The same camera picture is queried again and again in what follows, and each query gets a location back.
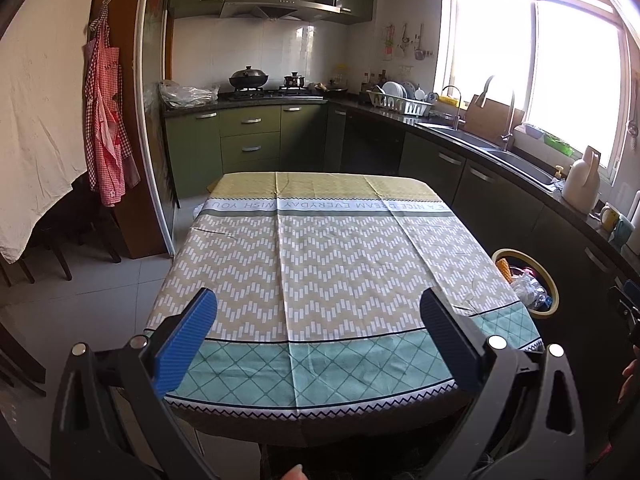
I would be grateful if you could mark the green kitchen base cabinets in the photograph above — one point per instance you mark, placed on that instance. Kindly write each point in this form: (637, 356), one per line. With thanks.
(250, 135)

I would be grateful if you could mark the red checked apron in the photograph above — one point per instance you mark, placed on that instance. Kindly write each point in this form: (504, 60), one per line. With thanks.
(107, 125)

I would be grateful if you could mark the white dish rack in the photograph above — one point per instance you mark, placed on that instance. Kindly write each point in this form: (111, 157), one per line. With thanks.
(400, 106)

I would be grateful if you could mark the steel double sink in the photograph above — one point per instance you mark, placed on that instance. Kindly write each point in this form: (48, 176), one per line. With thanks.
(475, 137)

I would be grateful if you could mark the clear plastic bag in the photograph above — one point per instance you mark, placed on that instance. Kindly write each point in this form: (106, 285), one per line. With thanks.
(185, 95)

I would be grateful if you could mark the white plastic jug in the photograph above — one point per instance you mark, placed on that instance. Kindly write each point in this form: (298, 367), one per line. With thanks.
(577, 185)

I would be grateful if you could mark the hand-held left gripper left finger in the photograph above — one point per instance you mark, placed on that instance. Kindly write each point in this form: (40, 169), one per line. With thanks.
(185, 340)

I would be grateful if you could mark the person's right hand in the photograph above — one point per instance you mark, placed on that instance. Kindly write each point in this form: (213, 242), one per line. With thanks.
(632, 382)

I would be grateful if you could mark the black wok with lid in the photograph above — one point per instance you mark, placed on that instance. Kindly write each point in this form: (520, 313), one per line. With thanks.
(248, 79)

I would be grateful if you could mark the kitchen window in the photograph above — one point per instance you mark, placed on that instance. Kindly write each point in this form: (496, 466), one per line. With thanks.
(500, 50)

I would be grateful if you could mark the white hanging cloth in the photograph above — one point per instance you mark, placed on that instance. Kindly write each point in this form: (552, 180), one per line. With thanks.
(35, 110)

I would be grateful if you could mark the dark wooden chair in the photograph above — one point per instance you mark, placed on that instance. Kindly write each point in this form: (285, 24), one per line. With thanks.
(55, 240)

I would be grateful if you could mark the yellow corn cob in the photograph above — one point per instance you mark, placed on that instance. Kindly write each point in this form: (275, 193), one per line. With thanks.
(505, 269)

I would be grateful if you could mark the black gas stove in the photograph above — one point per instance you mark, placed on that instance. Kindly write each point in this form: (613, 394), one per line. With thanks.
(270, 93)

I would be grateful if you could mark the small black pot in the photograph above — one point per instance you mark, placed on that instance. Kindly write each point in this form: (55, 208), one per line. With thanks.
(294, 81)

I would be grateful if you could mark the blue plastic tray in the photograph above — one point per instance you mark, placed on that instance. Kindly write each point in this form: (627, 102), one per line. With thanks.
(531, 132)

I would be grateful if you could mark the wooden cutting board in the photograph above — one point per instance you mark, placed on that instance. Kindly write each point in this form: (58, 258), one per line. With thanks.
(492, 115)

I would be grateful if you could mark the black built-in dishwasher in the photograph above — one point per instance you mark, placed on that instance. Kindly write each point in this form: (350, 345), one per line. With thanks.
(372, 145)

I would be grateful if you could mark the tall arched steel faucet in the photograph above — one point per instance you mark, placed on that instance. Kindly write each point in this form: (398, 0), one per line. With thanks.
(508, 125)

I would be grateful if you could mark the yellow white mug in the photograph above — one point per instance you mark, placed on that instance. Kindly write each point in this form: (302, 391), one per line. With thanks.
(609, 217)

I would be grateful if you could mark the condiment bottles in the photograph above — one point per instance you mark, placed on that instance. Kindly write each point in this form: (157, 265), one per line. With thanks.
(370, 82)

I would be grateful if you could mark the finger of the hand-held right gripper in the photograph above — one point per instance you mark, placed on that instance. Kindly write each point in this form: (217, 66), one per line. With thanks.
(631, 310)

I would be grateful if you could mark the yellow rimmed blue trash bin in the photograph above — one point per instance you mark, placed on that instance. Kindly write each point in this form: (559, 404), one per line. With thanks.
(552, 290)

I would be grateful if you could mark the person's left hand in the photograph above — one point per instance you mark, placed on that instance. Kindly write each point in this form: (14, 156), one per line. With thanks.
(295, 474)

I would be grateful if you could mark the green plastic basket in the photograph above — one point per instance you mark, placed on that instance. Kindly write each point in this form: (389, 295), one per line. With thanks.
(559, 144)

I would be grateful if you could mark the patterned tablecloth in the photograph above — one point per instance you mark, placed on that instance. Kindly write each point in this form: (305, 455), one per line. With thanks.
(325, 260)

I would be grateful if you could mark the clear plastic wrapper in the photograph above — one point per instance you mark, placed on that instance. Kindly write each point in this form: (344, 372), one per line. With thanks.
(527, 290)

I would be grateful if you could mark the stack of white plates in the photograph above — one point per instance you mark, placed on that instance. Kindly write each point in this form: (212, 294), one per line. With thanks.
(395, 90)

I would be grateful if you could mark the white framed sliding door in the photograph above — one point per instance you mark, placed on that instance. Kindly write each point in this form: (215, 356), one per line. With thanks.
(150, 125)

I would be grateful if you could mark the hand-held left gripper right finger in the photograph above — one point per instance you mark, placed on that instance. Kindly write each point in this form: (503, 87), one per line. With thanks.
(450, 340)

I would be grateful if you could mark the hanging kitchen utensils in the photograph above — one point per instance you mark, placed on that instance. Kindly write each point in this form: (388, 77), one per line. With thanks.
(405, 42)

